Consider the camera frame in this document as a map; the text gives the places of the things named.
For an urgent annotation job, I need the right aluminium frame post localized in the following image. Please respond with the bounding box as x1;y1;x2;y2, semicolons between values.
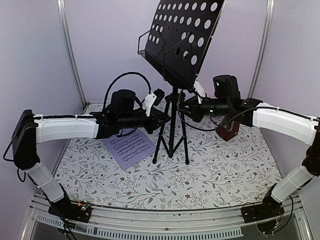
248;0;275;98

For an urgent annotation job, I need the purple sheet music paper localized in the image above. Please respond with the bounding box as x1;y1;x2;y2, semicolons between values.
102;129;156;170

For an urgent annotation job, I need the front aluminium rail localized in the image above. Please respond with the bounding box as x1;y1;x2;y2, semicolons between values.
21;194;313;240

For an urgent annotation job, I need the black perforated music stand desk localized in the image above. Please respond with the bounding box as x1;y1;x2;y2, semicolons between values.
138;0;226;91

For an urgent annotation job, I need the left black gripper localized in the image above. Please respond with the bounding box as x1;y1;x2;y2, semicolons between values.
118;106;170;133

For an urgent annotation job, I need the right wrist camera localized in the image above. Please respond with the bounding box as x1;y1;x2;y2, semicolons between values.
193;80;206;104

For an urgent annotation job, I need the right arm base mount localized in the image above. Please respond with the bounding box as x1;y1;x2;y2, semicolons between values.
240;200;285;223

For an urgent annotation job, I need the black folding tripod stand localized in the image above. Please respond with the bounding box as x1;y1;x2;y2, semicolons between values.
152;87;190;165

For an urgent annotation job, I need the floral patterned table mat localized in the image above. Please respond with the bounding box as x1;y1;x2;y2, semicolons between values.
55;117;282;210

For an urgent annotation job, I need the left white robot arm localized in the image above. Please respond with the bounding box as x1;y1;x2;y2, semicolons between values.
7;89;171;217

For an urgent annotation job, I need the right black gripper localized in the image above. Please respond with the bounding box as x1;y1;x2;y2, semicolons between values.
178;94;232;122

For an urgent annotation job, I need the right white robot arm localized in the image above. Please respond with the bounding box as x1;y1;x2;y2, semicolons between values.
177;75;320;218

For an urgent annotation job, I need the dark red metronome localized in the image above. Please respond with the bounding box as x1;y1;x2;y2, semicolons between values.
216;116;240;142

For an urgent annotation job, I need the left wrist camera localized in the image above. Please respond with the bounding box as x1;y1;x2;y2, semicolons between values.
142;88;165;117

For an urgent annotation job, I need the left aluminium frame post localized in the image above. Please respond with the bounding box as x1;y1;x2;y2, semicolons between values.
56;0;87;107

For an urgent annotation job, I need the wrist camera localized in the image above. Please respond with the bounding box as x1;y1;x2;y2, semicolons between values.
193;80;206;104
142;88;165;117

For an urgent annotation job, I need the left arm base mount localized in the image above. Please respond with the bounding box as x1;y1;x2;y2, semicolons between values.
48;197;92;223

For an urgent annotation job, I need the aluminium frame post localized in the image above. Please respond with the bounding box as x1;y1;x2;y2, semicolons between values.
56;0;87;107
248;0;275;98

